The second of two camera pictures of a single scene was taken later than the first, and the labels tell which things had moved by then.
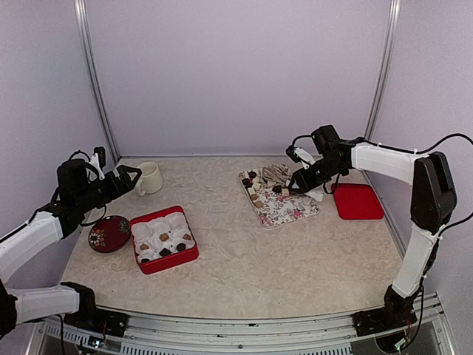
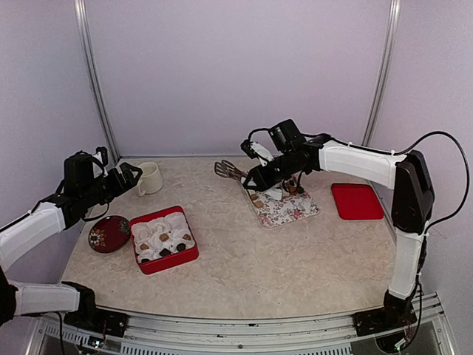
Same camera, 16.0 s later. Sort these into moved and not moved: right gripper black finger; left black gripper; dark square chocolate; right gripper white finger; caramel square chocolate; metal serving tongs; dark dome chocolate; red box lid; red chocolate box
Moved: metal serving tongs; right gripper black finger; right gripper white finger
Not moved: caramel square chocolate; red box lid; red chocolate box; dark dome chocolate; left black gripper; dark square chocolate
